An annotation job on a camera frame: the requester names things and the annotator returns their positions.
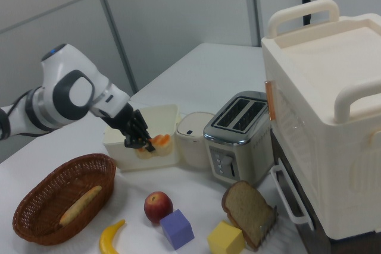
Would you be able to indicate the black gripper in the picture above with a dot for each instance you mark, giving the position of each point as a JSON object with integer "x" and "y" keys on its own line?
{"x": 131, "y": 123}

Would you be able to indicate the orange glazed bread roll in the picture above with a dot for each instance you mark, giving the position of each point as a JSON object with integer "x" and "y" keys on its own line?
{"x": 162, "y": 145}

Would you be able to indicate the yellow cube block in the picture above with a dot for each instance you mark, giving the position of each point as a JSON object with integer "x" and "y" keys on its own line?
{"x": 226, "y": 237}

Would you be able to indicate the long baguette bread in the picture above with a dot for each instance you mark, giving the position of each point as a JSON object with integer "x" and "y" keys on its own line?
{"x": 80, "y": 205}

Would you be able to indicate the purple cube block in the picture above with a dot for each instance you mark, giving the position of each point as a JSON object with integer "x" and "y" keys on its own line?
{"x": 177, "y": 230}

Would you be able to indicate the yellow toy banana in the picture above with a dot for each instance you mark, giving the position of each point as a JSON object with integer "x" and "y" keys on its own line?
{"x": 107, "y": 239}

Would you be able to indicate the small white lidded bin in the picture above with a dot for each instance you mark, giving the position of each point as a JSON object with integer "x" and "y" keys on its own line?
{"x": 192, "y": 144}

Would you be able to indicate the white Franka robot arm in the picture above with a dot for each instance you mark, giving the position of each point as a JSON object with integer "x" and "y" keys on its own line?
{"x": 74, "y": 96}

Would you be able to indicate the brown woven wicker basket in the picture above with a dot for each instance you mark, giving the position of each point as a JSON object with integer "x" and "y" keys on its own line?
{"x": 38, "y": 206}

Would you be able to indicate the silver two-slot toaster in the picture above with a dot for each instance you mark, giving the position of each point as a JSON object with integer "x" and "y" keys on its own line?
{"x": 238, "y": 144}

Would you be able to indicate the red toy apple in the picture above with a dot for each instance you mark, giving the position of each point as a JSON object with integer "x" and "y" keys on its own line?
{"x": 157, "y": 208}

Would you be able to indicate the large cream toy cabinet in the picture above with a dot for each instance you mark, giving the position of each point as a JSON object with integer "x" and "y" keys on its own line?
{"x": 327, "y": 117}

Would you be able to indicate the brown bread slice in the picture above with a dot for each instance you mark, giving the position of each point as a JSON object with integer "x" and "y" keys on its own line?
{"x": 247, "y": 209}

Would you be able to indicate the cream rectangular plastic container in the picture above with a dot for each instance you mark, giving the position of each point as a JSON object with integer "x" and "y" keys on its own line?
{"x": 163, "y": 117}

